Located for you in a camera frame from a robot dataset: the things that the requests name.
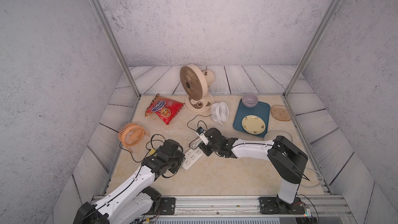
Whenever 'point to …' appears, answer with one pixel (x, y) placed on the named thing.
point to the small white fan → (219, 112)
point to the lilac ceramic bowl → (250, 100)
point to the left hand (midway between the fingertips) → (189, 157)
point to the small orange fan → (131, 134)
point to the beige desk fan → (195, 84)
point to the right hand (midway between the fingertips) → (202, 143)
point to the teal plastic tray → (261, 109)
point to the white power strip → (192, 157)
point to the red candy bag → (166, 110)
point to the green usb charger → (200, 130)
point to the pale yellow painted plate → (253, 124)
